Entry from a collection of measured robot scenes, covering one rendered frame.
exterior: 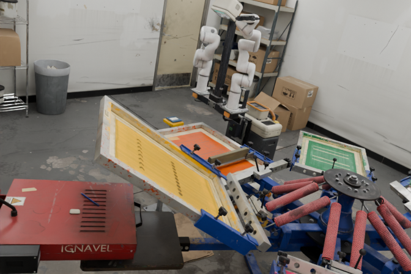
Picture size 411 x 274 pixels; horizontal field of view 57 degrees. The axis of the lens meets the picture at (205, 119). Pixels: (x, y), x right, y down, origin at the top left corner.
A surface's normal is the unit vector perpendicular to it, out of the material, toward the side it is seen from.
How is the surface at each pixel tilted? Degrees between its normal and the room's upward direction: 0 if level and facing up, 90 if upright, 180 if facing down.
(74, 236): 0
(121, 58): 90
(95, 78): 90
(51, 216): 0
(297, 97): 90
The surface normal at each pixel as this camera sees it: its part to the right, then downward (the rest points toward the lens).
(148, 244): 0.18, -0.91
